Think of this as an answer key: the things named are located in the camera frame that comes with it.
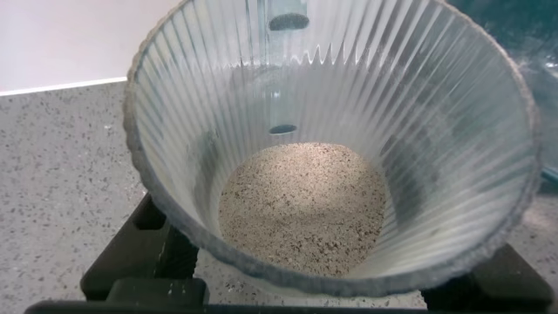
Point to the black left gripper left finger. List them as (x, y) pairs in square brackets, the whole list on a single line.
[(131, 261)]

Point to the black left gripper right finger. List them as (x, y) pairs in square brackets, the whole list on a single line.
[(501, 288)]

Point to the ribbed clear plastic cup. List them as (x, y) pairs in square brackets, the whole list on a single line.
[(436, 131)]

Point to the beige grainy powder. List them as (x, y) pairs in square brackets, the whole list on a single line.
[(301, 209)]

